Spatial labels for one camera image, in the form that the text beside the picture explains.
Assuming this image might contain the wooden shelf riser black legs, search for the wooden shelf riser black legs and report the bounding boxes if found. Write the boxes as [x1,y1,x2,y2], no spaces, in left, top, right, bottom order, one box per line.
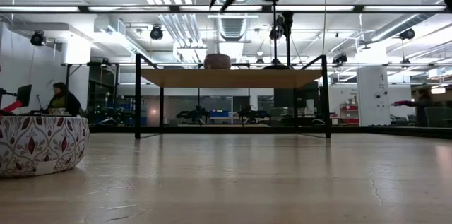
[134,53,332,139]

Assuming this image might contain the black computer monitor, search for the black computer monitor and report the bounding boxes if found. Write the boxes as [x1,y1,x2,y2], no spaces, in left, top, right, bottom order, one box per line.
[16,84,32,108]

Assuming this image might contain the red storage shelf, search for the red storage shelf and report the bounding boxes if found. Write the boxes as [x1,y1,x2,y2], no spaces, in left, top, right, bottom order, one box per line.
[339,102,360,126]

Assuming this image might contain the white round pillar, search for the white round pillar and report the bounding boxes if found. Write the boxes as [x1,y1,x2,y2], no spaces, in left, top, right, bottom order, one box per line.
[356,66,390,128]

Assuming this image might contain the white patterned tealight holder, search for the white patterned tealight holder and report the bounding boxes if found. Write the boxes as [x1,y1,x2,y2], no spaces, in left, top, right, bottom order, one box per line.
[203,53,232,70]
[0,115,90,178]

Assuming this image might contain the person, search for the person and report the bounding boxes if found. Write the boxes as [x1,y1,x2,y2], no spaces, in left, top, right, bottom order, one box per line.
[391,88,441,128]
[47,81,83,117]

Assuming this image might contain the black metal table frame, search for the black metal table frame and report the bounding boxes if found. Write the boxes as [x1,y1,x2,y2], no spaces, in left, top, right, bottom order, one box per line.
[88,124,452,140]

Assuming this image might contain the background black robot station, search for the background black robot station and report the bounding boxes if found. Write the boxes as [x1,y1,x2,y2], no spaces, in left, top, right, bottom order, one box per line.
[175,105,211,125]
[237,105,272,125]

